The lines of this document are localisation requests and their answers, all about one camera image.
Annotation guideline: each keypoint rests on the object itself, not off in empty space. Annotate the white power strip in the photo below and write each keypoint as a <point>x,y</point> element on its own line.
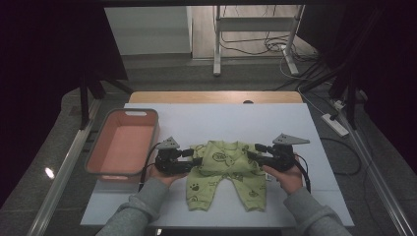
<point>334,125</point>

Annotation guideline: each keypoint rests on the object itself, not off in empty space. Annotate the white metal stand frame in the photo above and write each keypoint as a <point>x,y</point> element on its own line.
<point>217,49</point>

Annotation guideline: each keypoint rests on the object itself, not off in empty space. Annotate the green printed baby romper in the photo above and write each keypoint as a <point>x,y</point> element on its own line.
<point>226,160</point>

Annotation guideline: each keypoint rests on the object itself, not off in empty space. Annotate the person's left hand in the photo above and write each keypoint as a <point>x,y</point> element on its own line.
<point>165,178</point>

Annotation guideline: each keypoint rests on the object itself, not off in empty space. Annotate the person's right hand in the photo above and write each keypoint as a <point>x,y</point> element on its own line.
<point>290,180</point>

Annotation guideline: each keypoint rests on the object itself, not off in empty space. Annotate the black metal stand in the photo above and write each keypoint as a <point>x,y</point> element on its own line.
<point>351,108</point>
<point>84,108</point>

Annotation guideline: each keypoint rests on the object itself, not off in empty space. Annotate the pink plastic basket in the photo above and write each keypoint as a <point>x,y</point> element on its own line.
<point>121,147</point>

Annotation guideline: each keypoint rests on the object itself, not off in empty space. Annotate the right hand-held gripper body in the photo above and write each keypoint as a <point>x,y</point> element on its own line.
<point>282,159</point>

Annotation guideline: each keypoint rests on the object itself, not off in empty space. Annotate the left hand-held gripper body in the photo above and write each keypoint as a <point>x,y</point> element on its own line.
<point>170,162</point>

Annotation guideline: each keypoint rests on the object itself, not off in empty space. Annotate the white plug adapter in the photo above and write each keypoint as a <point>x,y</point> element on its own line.
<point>339,105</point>

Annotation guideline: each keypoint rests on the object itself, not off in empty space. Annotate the aluminium rail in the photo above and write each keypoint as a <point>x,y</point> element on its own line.
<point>62,177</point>
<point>377,177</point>

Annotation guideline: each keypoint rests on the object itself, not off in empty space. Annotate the black curtain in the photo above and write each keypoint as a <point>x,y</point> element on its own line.
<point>387,65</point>
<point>39,65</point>

